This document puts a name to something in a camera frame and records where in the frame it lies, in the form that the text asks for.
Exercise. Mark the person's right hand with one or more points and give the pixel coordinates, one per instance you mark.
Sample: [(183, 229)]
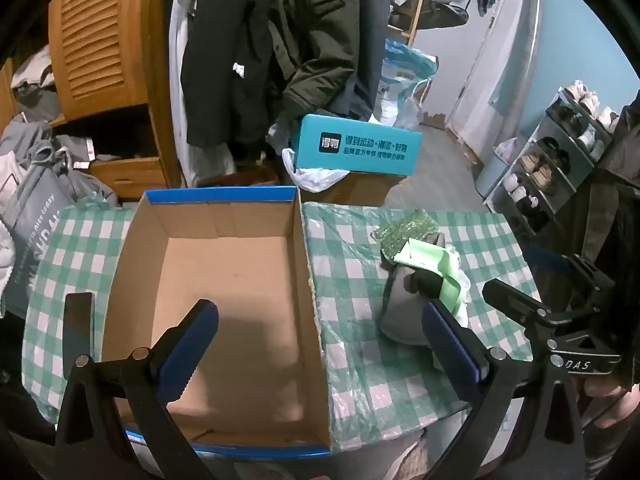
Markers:
[(607, 390)]

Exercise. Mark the grey hoodie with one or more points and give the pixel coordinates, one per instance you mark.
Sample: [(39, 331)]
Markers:
[(30, 140)]

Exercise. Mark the blue white plastic bag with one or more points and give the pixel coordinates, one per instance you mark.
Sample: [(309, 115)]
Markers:
[(400, 85)]

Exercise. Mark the pale blue bin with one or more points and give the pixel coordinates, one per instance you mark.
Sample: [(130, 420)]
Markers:
[(490, 175)]

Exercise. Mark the white hanging garment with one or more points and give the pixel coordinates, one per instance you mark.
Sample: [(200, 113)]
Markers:
[(175, 85)]

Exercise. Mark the green checked tablecloth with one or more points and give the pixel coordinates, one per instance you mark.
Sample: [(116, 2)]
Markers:
[(360, 280)]

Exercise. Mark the light green cloth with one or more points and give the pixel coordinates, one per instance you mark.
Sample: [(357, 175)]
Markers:
[(425, 260)]

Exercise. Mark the brown cardboard box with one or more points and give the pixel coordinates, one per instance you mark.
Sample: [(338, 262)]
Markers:
[(360, 190)]

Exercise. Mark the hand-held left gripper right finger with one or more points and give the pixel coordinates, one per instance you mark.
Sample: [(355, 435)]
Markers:
[(450, 340)]

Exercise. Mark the black hanging coat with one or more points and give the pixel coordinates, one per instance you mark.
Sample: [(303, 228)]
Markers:
[(220, 60)]

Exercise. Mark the olive green hanging jacket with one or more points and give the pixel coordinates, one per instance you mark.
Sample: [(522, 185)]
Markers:
[(320, 25)]

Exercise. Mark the group of shoes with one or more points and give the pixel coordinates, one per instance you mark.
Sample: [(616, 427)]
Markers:
[(540, 170)]

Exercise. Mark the grey printed tote bag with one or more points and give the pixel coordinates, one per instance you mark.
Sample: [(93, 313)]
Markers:
[(35, 220)]

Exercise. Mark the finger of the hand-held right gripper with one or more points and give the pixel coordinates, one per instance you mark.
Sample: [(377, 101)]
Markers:
[(542, 258), (510, 300)]

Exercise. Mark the teal cardboard box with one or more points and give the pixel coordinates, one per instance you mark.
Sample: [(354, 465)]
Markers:
[(350, 135)]

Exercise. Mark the blue cardboard box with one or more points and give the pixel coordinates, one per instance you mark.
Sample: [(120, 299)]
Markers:
[(240, 280)]

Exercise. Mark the green glitter sponge cloth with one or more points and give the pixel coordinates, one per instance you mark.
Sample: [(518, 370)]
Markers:
[(405, 230)]

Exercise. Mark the grey cloth pouch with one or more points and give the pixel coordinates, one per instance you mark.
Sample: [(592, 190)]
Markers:
[(400, 310)]

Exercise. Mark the grey shoe rack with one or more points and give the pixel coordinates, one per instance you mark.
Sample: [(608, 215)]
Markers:
[(565, 152)]

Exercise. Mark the wooden shelf rack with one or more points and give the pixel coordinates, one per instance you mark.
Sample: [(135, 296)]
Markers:
[(417, 10)]

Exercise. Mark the dark blue hanging garment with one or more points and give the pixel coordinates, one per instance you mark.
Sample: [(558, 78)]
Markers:
[(367, 35)]

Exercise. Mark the wooden louvred cabinet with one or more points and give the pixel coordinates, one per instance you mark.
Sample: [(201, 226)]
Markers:
[(95, 35)]

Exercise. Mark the white socks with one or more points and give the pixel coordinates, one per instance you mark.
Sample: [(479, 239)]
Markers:
[(459, 310)]

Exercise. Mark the grey folded clothes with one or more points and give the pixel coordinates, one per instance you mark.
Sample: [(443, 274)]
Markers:
[(35, 90)]

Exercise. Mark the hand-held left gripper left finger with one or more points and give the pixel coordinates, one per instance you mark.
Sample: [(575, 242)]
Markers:
[(192, 340)]

